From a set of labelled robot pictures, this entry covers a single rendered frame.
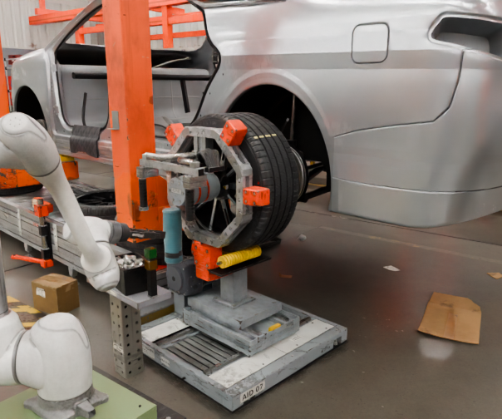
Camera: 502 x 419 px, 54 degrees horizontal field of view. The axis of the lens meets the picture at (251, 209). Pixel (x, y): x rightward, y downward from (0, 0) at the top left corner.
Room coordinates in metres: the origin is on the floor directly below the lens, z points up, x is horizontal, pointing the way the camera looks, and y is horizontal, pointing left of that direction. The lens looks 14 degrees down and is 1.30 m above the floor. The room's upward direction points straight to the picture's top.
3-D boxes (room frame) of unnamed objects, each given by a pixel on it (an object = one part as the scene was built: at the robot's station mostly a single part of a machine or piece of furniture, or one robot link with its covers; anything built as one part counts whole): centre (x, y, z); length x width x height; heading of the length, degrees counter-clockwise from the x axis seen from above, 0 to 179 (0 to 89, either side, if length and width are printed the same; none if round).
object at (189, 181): (1.99, 0.23, 0.93); 0.09 x 0.05 x 0.05; 136
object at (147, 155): (2.23, 0.36, 1.03); 0.19 x 0.18 x 0.11; 136
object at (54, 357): (1.30, 0.56, 0.55); 0.18 x 0.16 x 0.22; 91
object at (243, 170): (2.25, 0.21, 0.85); 0.54 x 0.07 x 0.54; 46
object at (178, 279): (2.58, 0.26, 0.26); 0.42 x 0.18 x 0.35; 136
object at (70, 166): (4.11, 1.74, 0.69); 0.52 x 0.17 x 0.35; 136
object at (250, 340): (2.34, 0.06, 0.13); 0.50 x 0.36 x 0.10; 46
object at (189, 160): (2.10, 0.22, 1.03); 0.19 x 0.18 x 0.11; 136
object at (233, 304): (2.37, 0.09, 0.32); 0.40 x 0.30 x 0.28; 46
